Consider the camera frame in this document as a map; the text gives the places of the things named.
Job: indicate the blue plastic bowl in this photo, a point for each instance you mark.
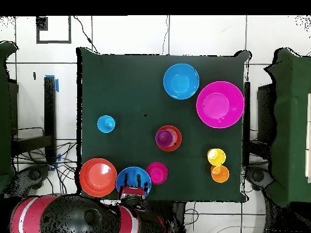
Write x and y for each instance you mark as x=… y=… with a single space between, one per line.
x=181 y=81
x=132 y=173

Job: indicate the small magenta plastic bowl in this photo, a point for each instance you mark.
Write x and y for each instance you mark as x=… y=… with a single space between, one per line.
x=157 y=173

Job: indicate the large orange-red plastic bowl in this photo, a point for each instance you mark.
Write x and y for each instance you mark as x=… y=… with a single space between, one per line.
x=98 y=177

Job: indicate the purple plastic cup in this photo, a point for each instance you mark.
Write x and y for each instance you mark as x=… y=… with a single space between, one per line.
x=165 y=137

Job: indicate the small red plastic bowl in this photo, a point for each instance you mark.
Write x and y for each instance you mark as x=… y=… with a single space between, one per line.
x=177 y=138

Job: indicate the orange plastic cup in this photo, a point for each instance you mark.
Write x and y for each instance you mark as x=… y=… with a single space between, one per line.
x=220 y=174

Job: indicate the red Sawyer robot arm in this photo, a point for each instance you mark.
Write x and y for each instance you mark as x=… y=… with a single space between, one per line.
x=73 y=216

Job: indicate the blue plastic cup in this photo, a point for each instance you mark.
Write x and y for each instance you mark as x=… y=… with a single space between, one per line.
x=106 y=124

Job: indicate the yellow plastic cup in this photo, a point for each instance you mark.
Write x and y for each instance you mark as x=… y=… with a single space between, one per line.
x=217 y=159

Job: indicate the dark green table cloth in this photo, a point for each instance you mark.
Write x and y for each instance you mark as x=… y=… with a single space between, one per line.
x=136 y=92

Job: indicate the grey stand base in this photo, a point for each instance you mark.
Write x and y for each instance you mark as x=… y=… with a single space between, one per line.
x=29 y=179
x=257 y=176

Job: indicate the large pink plastic bowl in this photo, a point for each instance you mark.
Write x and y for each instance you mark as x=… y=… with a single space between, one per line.
x=220 y=104

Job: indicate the blue tape strip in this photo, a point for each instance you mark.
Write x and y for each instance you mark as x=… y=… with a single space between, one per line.
x=57 y=86

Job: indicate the green-clothed side table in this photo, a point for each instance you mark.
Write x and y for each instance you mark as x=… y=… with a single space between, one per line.
x=291 y=121
x=4 y=109

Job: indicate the black square floor frame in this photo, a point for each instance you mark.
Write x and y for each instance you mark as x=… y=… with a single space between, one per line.
x=41 y=24

